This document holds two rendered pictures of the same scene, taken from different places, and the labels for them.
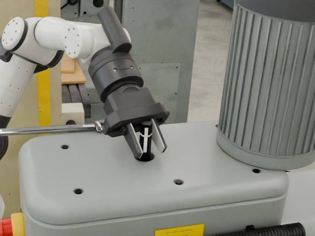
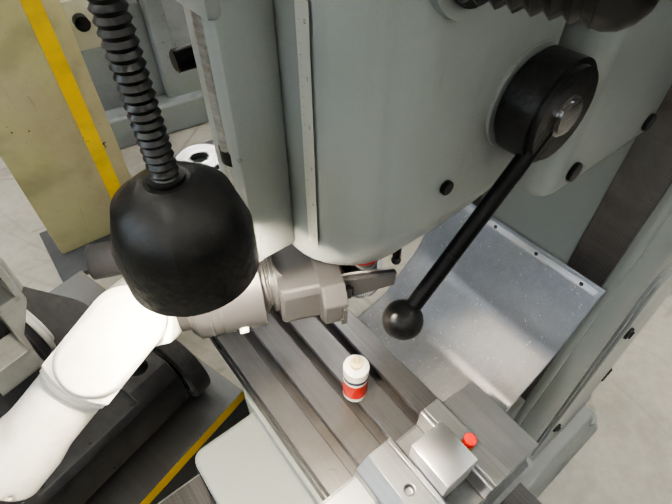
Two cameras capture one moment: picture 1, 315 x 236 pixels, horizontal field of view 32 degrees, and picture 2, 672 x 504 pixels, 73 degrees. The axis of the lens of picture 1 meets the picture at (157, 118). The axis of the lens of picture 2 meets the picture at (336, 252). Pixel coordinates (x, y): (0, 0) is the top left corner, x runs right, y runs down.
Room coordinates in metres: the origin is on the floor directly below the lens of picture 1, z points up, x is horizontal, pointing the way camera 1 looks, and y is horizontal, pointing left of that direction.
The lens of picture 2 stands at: (0.55, 0.15, 1.61)
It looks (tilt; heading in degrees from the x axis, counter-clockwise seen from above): 46 degrees down; 341
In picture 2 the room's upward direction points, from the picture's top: straight up
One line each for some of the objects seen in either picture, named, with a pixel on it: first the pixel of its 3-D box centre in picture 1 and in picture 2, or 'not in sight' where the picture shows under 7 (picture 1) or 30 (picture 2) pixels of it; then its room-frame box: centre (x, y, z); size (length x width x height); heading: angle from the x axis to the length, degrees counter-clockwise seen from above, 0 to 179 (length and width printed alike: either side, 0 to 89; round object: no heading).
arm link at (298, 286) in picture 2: not in sight; (277, 280); (0.86, 0.11, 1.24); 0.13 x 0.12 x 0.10; 176
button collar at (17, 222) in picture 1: (18, 229); not in sight; (0.78, 0.24, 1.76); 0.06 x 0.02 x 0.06; 19
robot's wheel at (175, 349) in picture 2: not in sight; (178, 364); (1.29, 0.35, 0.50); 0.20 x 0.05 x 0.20; 35
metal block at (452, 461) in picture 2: not in sight; (440, 461); (0.70, -0.04, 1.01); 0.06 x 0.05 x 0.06; 18
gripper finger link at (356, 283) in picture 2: not in sight; (368, 284); (0.83, 0.02, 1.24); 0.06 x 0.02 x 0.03; 86
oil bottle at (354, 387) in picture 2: not in sight; (355, 374); (0.87, 0.01, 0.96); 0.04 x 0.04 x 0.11
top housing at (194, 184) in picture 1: (149, 191); not in sight; (0.86, 0.00, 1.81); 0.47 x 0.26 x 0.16; 109
